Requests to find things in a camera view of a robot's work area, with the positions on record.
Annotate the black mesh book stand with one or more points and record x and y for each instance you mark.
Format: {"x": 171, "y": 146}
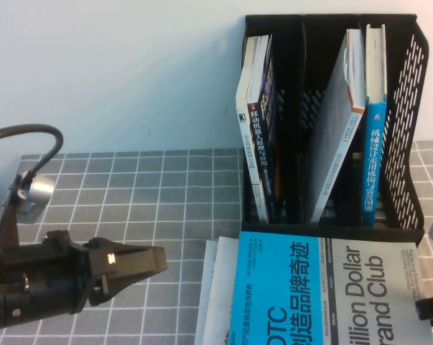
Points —
{"x": 291, "y": 54}

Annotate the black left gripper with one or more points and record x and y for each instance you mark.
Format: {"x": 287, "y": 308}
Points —
{"x": 94, "y": 266}

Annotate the blue mechanical design book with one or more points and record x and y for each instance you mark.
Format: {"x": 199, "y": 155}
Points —
{"x": 372, "y": 161}

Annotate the blue and grey DTC book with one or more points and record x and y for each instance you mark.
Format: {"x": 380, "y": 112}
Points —
{"x": 280, "y": 287}

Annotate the dark navy robot book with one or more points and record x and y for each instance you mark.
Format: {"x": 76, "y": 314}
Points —
{"x": 262, "y": 143}

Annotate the white car suspension book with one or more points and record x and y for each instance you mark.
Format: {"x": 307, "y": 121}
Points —
{"x": 219, "y": 280}

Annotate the plain white book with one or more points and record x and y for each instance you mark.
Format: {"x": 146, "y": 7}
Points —
{"x": 209, "y": 251}

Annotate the thin white paperback book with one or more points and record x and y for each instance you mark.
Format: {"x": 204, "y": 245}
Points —
{"x": 253, "y": 176}

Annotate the white book with orange stripe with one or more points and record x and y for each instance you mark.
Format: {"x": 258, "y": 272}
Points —
{"x": 331, "y": 125}

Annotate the grey white-checked tablecloth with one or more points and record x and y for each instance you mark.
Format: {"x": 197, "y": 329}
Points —
{"x": 148, "y": 197}

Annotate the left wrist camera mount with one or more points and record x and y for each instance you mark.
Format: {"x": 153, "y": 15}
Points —
{"x": 8, "y": 215}

